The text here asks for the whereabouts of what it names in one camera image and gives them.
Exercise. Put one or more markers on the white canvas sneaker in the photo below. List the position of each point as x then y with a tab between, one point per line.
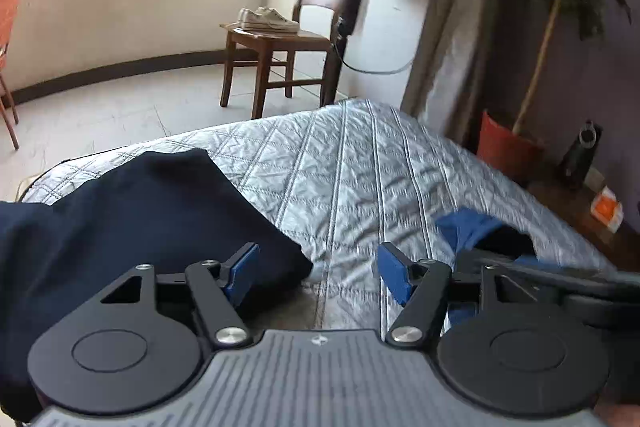
267	21

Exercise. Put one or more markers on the red plant pot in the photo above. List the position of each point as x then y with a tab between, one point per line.
505	147

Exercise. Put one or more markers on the orange chair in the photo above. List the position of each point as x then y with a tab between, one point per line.
9	22

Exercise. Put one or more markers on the silver quilted bedspread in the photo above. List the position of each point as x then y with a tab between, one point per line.
360	167

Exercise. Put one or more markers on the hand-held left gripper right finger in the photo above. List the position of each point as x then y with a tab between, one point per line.
395	274

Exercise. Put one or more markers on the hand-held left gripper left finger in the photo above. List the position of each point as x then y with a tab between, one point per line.
245	272

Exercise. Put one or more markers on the dark navy garment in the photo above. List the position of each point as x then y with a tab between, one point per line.
125	217

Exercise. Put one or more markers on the dark wooden television cabinet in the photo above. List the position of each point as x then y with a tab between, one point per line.
565	207

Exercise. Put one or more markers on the black cylindrical speaker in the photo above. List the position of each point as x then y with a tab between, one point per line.
580	152

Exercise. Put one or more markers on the blue garment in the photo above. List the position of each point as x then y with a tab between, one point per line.
465	227

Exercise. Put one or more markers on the orange tissue box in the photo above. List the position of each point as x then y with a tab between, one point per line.
606	209

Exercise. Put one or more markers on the grey curtain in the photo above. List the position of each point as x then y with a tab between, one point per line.
450	57

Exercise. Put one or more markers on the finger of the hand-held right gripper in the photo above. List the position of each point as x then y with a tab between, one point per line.
470	258

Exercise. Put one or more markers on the dark wooden chair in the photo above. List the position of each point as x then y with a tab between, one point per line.
260	52

